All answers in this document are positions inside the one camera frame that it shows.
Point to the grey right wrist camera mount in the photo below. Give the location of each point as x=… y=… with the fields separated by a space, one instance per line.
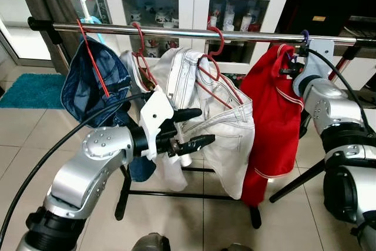
x=320 y=51

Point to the grey robot foot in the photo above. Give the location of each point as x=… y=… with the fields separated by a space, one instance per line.
x=236 y=247
x=150 y=242

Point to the red clothes hanger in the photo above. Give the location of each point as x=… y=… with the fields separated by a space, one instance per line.
x=219 y=36
x=141 y=57
x=94 y=63

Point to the grey right robot foot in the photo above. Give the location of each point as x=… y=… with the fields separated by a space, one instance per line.
x=236 y=247

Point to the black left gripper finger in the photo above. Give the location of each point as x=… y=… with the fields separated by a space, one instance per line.
x=197 y=143
x=188 y=114

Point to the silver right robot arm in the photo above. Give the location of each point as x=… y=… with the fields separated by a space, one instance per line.
x=335 y=104

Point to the blue denim jeans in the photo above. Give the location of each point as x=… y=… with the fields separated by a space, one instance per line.
x=88 y=86

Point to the teal rug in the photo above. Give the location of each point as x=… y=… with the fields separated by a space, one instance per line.
x=29 y=89

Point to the white shirt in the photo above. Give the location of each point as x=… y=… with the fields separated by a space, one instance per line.
x=169 y=176

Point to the beige trousers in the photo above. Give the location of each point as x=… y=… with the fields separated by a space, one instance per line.
x=229 y=139

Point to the grey left robot foot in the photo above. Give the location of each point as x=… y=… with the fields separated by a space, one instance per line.
x=150 y=242

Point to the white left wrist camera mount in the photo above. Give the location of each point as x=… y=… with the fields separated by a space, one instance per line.
x=155 y=116

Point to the grey curtain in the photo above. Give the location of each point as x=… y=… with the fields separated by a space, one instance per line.
x=41 y=4

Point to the white ceramic figurine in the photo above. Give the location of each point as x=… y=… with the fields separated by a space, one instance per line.
x=136 y=16
x=160 y=19

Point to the red white-striped garment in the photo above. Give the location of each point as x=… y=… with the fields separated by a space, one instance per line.
x=270 y=116

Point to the chrome clothes rack black stand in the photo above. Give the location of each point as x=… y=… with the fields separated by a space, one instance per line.
x=247 y=35

